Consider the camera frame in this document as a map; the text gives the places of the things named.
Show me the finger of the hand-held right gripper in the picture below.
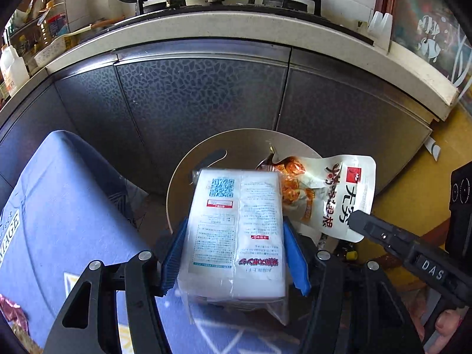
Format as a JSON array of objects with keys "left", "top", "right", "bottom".
[{"left": 347, "top": 209, "right": 417, "bottom": 264}]

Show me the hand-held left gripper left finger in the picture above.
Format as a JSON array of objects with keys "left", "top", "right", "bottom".
[{"left": 42, "top": 218, "right": 189, "bottom": 354}]

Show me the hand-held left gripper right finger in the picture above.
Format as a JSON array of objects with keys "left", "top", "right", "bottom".
[{"left": 283, "top": 222, "right": 426, "bottom": 354}]

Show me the white snack pouch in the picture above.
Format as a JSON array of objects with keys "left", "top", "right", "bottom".
[{"left": 280, "top": 154, "right": 377, "bottom": 244}]

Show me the white packet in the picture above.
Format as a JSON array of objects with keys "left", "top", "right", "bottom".
[{"left": 177, "top": 169, "right": 289, "bottom": 326}]

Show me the round beige trash bin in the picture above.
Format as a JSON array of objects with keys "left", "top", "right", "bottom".
[{"left": 166, "top": 128, "right": 329, "bottom": 244}]

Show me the maroon foil packet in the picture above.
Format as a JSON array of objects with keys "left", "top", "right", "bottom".
[{"left": 0, "top": 294, "right": 27, "bottom": 330}]

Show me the person's right hand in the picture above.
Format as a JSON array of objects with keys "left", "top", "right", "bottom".
[{"left": 433, "top": 308, "right": 469, "bottom": 354}]

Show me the blue printed tablecloth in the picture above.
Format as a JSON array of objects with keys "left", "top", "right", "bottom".
[{"left": 0, "top": 130, "right": 307, "bottom": 354}]

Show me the grey patterned end cabinet door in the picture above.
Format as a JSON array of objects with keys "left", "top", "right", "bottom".
[{"left": 278, "top": 50, "right": 432, "bottom": 192}]

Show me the wide grey patterned cabinet door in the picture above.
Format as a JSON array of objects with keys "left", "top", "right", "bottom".
[{"left": 114, "top": 53, "right": 292, "bottom": 196}]

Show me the narrow grey patterned cabinet door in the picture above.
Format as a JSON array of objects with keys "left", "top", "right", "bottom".
[{"left": 55, "top": 64, "right": 148, "bottom": 192}]

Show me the grey corner cabinet front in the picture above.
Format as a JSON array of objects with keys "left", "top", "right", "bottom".
[{"left": 0, "top": 77, "right": 78, "bottom": 211}]

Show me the white plastic holder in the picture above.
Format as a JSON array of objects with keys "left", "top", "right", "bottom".
[{"left": 369, "top": 11, "right": 393, "bottom": 50}]

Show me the white plastic basket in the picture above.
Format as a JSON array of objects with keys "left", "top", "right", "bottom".
[{"left": 34, "top": 39, "right": 67, "bottom": 66}]

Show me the white plastic jug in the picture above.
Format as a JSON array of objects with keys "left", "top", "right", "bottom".
[{"left": 0, "top": 44, "right": 30, "bottom": 96}]

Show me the black gas stove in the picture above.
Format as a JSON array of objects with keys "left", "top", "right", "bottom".
[{"left": 79, "top": 0, "right": 375, "bottom": 45}]

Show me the blue label container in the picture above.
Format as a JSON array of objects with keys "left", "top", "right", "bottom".
[{"left": 46, "top": 11, "right": 71, "bottom": 39}]

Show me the cluttered condiment rack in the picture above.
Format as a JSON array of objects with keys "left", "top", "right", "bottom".
[{"left": 4, "top": 0, "right": 48, "bottom": 45}]

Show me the pale handled kitchen utensil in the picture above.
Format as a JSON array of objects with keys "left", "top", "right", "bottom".
[{"left": 64, "top": 18, "right": 120, "bottom": 41}]

